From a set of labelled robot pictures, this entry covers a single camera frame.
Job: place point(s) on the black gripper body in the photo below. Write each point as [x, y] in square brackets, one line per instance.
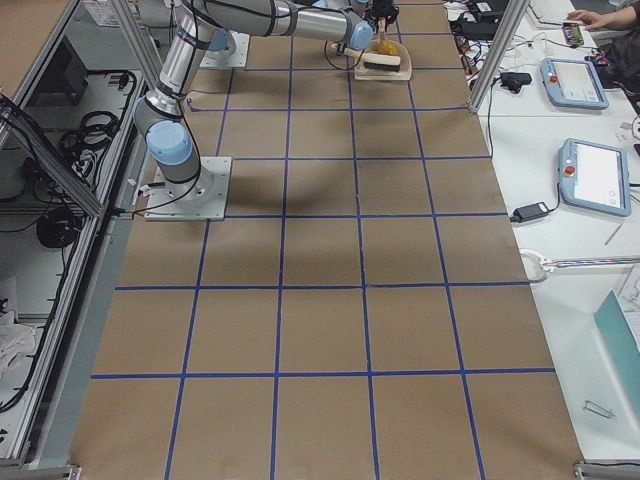
[382, 8]

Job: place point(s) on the beige plastic dustpan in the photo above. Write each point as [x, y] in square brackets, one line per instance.
[405, 72]

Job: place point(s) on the beige hand brush black bristles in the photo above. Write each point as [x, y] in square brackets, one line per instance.
[372, 60]

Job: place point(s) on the person hand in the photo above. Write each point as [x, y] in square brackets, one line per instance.
[591, 20]

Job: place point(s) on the yellow lemon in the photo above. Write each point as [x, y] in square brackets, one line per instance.
[387, 47]

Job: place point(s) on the black webcam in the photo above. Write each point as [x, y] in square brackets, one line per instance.
[514, 81]

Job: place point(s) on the far blue teach pendant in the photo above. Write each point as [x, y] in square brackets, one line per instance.
[573, 84]

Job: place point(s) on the blue teach pendant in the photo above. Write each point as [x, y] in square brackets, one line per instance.
[573, 84]
[594, 176]

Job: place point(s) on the black power adapter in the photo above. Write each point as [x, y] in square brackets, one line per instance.
[530, 212]

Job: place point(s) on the near blue teach pendant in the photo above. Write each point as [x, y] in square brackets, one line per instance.
[594, 176]

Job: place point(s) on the teal folder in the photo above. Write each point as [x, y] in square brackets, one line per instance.
[614, 327]

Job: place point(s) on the white crumpled cloth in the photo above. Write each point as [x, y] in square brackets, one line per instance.
[17, 340]

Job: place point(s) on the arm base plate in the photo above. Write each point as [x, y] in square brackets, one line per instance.
[227, 50]
[204, 200]

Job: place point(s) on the aluminium frame post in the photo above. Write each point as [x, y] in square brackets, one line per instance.
[511, 19]

